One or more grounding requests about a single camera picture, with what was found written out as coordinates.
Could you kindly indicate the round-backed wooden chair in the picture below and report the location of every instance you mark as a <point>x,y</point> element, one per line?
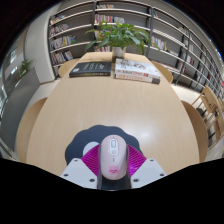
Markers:
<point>66,66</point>
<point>196,130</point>
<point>165,71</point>
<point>28,126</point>

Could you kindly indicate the dark cartoon-eyed mouse pad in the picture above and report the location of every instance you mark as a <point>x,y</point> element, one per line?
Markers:
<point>80,143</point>

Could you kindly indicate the grey bookshelf unit with books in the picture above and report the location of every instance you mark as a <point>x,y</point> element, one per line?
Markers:
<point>166,33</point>

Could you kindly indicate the black hardcover book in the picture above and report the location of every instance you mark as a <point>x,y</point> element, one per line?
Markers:
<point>90,68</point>

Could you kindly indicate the pale pink computer mouse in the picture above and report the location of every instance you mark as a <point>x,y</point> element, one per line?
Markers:
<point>113,160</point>

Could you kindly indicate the green potted plant white pot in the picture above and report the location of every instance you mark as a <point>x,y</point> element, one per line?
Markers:
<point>120,35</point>

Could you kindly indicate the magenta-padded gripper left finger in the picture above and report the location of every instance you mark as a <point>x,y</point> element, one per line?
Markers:
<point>77,171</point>

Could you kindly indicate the white-covered book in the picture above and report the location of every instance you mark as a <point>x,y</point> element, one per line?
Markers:
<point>136,66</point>

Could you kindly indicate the book with red-lettered spine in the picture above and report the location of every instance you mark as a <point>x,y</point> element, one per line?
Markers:
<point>135,77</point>

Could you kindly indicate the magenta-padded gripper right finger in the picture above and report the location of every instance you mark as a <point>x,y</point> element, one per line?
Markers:
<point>148,171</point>

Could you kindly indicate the small green floor plant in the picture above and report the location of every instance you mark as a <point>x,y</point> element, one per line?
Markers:
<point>25,66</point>

